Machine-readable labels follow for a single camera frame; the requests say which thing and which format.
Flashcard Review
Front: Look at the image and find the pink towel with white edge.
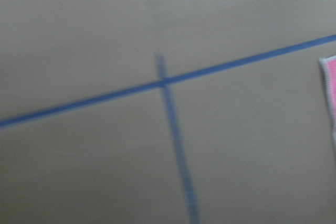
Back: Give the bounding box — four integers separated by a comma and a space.
319, 56, 336, 148

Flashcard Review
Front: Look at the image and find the crossing blue tape strip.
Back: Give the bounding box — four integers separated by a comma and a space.
155, 54, 200, 223

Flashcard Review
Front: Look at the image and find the long blue tape strip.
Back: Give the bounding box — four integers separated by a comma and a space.
1, 35, 335, 129

